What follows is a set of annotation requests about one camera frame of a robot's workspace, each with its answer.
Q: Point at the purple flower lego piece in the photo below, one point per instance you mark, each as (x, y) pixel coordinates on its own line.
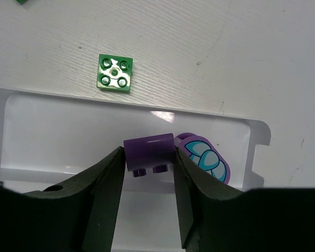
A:
(204, 155)

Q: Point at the small green lego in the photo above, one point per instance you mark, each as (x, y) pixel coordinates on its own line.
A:
(114, 73)

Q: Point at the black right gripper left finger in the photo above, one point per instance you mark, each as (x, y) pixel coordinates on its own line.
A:
(79, 213)

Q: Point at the white divided tray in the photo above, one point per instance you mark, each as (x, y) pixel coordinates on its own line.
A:
(47, 138)

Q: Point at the green lego brick top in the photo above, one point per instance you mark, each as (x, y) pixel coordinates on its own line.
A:
(22, 2)

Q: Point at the dark purple lego brick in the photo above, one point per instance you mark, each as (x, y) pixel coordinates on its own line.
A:
(150, 152)

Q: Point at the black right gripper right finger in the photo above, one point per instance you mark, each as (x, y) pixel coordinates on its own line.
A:
(202, 222)

